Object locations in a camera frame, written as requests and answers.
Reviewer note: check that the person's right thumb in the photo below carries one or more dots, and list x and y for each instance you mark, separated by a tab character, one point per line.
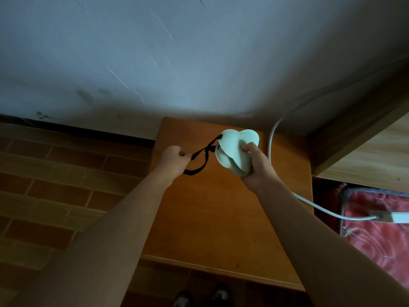
250	148

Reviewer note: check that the person's left hand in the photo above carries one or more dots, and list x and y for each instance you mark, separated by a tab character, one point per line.
172	162

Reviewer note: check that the red patterned blanket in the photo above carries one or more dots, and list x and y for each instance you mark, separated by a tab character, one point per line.
377	233

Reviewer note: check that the person's left forearm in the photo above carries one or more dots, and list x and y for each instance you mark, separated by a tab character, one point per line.
96	249

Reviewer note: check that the white power strip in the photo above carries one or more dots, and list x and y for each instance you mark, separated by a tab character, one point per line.
393	217

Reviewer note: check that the pale green heart-shaped device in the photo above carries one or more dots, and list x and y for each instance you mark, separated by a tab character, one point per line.
235	153

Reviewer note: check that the person's right forearm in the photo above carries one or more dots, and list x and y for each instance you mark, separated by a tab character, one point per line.
322	252

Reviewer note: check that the person's right hand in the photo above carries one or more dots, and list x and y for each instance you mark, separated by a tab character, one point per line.
259	171

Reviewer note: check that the light wooden bed frame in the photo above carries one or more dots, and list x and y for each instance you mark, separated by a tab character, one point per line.
367	150

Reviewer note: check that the brown wooden side table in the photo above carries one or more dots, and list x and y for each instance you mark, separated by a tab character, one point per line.
217	204

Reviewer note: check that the person's left fingers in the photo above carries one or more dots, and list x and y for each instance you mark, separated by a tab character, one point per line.
182	155

